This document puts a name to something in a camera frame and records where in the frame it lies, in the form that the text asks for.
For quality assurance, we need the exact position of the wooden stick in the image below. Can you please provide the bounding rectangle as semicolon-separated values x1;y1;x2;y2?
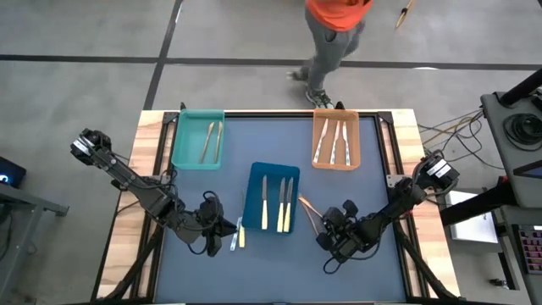
395;0;416;30

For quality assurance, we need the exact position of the grey equipment cart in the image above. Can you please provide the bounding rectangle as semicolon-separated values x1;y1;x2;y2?
480;91;542;209

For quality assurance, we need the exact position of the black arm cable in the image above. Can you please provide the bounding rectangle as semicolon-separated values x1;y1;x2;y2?
185;189;223;256
323;236;384;275

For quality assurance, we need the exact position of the black cart pole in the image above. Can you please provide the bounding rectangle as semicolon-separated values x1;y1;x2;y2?
497;67;542;108

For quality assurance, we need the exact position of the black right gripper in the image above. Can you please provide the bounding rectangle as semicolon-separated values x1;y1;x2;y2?
315;198;366;264

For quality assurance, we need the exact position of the grey side desk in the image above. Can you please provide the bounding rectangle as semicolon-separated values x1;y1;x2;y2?
0;181;69;305

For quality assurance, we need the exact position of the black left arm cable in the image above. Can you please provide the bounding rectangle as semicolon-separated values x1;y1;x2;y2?
185;189;223;256

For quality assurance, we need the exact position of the white box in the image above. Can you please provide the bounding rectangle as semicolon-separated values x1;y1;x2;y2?
443;188;500;246

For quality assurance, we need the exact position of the teal plastic bin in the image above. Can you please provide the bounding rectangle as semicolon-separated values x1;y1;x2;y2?
170;108;226;171

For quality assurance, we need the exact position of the black device with blue light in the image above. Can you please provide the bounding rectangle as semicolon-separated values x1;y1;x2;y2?
0;155;27;190

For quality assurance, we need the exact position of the orange plastic bin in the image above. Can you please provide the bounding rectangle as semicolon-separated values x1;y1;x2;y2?
311;108;362;172

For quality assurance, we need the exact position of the black tablet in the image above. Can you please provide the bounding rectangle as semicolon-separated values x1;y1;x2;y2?
512;158;542;180

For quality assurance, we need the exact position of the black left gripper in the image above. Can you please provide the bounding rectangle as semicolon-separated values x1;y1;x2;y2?
195;192;238;258

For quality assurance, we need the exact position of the blue plastic bin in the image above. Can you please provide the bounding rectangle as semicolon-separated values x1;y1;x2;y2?
241;161;301;235

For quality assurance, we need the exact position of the black keyboard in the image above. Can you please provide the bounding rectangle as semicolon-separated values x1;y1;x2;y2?
512;223;542;276

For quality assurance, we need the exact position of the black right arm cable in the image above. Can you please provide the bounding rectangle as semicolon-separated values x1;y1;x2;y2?
323;236;384;275

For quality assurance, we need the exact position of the person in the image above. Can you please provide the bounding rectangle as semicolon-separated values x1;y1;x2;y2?
286;0;374;110

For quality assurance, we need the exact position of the black coiled cable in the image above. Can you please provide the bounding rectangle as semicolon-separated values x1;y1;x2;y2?
502;112;542;153

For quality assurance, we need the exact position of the black table frame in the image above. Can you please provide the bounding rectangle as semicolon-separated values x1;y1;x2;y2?
91;101;462;305

